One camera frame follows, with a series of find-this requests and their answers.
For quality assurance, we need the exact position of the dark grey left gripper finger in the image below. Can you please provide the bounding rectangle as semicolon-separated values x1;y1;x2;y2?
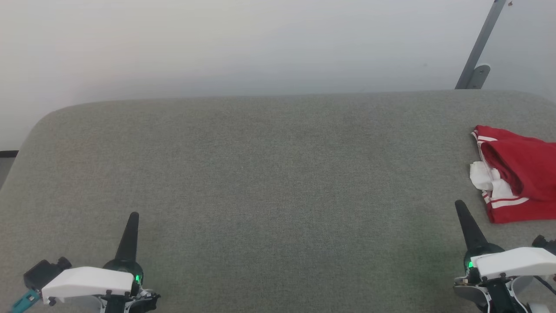
115;212;140;262

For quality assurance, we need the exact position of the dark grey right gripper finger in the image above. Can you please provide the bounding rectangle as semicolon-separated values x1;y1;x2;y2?
454;200;488;252

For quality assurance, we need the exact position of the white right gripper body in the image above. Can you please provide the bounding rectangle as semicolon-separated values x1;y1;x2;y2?
453;242;556;313

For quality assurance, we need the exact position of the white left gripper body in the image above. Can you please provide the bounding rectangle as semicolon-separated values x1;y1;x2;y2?
41;260;161;313

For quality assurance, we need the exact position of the teal left camera connector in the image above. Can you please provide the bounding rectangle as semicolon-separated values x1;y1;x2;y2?
10;289;41;313

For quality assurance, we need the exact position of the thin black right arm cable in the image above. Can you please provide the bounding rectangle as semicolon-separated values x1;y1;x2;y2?
532;276;556;297

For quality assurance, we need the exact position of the grey fabric sofa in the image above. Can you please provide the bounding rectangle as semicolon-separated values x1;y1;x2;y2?
0;90;556;313

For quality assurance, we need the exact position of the red and white basketball jersey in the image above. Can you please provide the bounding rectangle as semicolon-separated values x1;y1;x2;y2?
469;125;556;224

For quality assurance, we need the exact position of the grey metal mount plate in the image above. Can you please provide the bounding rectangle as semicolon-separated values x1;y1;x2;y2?
468;64;492;90

